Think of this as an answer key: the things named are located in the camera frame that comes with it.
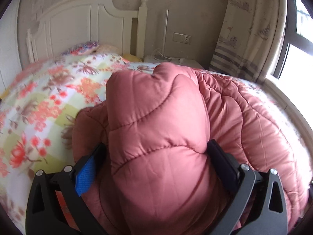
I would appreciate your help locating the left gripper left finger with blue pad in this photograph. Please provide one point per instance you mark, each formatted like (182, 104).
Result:
(44, 214)

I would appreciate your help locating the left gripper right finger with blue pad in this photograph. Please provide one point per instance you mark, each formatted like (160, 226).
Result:
(257, 204)

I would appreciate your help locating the pink quilted jacket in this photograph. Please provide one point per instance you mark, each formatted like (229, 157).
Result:
(157, 178)

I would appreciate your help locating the floral bed sheet mattress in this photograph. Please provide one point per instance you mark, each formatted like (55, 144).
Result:
(38, 117)

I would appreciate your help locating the white wardrobe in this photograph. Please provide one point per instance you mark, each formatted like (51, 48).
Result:
(9, 57)

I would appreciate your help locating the dark framed window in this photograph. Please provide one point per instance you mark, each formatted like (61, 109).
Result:
(296, 54)

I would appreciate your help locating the colourful embroidered pillow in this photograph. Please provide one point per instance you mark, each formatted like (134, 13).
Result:
(85, 48)

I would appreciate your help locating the beige fluffy pillow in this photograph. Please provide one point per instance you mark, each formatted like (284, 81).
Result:
(107, 49)

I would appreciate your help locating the yellow pillow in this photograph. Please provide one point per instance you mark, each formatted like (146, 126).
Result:
(131, 58)

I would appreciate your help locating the white bedside table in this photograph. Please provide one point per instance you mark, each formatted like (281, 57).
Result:
(178, 61)

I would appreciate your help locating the patterned beige curtain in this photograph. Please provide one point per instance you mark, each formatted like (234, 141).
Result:
(250, 39)

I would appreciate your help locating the white wooden headboard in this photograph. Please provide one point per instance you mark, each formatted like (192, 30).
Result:
(70, 22)

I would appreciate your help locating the silver vertical lamp pole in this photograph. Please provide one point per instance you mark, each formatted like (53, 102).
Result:
(165, 31)

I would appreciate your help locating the wall power socket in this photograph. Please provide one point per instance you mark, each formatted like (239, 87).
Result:
(182, 38)

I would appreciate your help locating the white paper wall notice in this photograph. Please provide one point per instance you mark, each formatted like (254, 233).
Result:
(36, 9)

